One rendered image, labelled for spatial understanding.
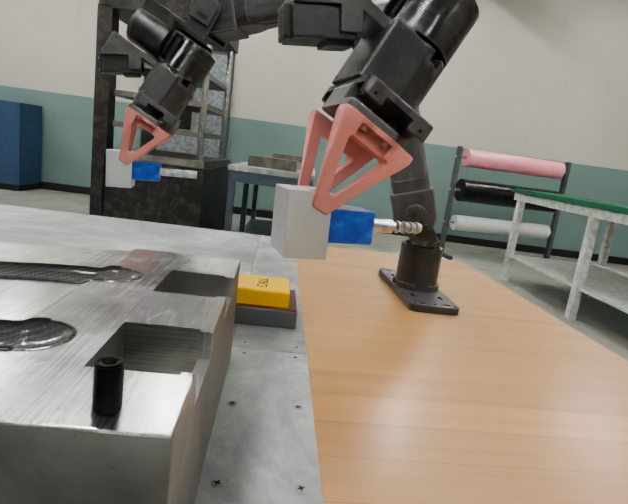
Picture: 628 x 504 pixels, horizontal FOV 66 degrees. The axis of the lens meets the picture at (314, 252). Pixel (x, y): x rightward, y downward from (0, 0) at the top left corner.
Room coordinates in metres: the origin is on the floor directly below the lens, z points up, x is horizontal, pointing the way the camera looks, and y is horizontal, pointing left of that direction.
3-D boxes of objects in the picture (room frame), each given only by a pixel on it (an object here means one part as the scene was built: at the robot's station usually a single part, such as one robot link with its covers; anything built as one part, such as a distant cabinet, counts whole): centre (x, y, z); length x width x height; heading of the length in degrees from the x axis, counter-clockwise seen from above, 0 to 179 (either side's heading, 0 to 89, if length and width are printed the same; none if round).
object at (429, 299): (0.73, -0.16, 0.84); 0.20 x 0.07 x 0.08; 7
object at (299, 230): (0.42, -0.03, 0.93); 0.13 x 0.05 x 0.05; 108
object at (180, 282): (0.32, 0.08, 0.87); 0.05 x 0.05 x 0.04; 5
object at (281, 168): (4.88, 0.45, 0.46); 1.90 x 0.70 x 0.92; 1
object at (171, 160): (4.88, 1.50, 1.03); 1.54 x 0.94 x 2.06; 1
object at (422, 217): (0.73, -0.15, 0.90); 0.09 x 0.06 x 0.06; 173
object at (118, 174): (0.76, 0.26, 0.93); 0.13 x 0.05 x 0.05; 105
